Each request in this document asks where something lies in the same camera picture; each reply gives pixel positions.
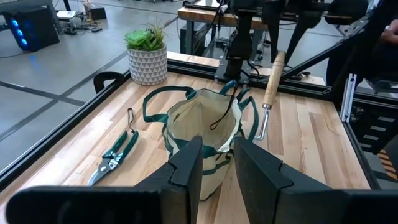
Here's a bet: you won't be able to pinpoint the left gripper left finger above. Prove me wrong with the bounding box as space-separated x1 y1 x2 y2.
135 136 203 224

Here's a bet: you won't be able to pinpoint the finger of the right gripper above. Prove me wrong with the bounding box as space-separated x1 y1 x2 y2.
284 12 315 65
267 12 280 63

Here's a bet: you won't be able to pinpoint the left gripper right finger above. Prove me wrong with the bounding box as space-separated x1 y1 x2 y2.
233 136 346 224

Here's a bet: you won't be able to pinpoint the beige gardening bag green trim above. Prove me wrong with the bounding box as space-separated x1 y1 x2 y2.
142 80 259 202

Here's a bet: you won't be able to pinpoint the green handled pruning shears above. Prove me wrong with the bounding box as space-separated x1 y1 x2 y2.
87 108 140 187

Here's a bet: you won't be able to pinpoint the wooden workbench with black legs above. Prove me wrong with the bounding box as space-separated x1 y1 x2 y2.
177 0 271 55

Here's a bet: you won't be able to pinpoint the person's hand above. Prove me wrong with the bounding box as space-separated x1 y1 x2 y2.
379 19 398 45

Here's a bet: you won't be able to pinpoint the succulent in white patterned pot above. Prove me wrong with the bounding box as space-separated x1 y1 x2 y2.
124 23 169 86

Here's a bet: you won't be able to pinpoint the black computer tower blue lights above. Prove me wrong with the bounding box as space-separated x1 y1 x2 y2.
2 6 60 53

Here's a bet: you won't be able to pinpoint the silver aluminium bracket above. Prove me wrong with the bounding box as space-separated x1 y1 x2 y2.
340 73 358 123

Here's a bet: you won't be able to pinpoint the black curved frame handle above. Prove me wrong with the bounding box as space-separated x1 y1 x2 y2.
93 71 125 94

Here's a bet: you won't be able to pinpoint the black aluminium table frame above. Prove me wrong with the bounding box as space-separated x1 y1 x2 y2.
0 17 398 190

